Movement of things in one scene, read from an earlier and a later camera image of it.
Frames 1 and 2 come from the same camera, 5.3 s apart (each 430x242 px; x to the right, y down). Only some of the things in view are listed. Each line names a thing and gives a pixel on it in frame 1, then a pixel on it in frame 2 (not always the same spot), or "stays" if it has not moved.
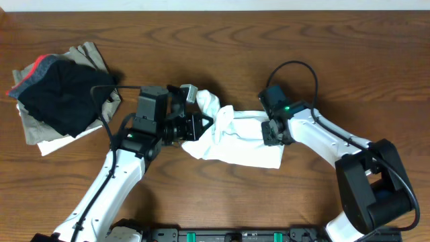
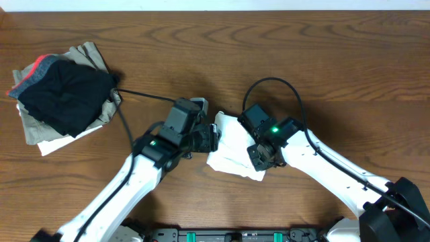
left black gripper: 191,127 -> 208,138
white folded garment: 46,148 stays
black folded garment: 58,93 stays
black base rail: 295,234 stays
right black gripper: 267,138 -> 258,163
